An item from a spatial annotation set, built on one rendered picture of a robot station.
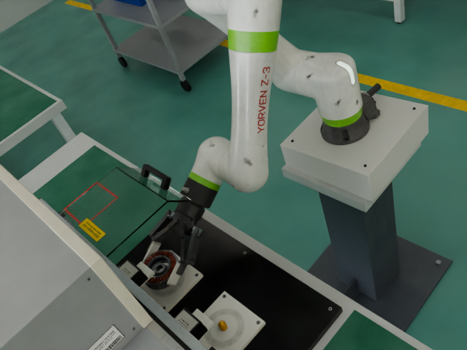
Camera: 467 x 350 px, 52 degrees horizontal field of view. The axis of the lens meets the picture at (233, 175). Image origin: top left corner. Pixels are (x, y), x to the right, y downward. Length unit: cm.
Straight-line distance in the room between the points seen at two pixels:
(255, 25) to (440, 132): 182
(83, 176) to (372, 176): 111
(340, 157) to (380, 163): 12
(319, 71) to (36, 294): 92
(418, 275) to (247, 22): 142
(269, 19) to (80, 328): 71
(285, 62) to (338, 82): 17
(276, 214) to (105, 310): 171
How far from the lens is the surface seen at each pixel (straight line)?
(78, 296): 80
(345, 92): 137
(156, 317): 93
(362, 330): 123
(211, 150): 127
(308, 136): 154
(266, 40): 109
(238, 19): 109
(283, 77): 144
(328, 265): 221
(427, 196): 244
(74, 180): 197
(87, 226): 125
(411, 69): 321
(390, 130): 149
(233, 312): 128
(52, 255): 84
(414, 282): 214
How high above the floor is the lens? 185
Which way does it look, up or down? 42 degrees down
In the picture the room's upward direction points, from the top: 22 degrees counter-clockwise
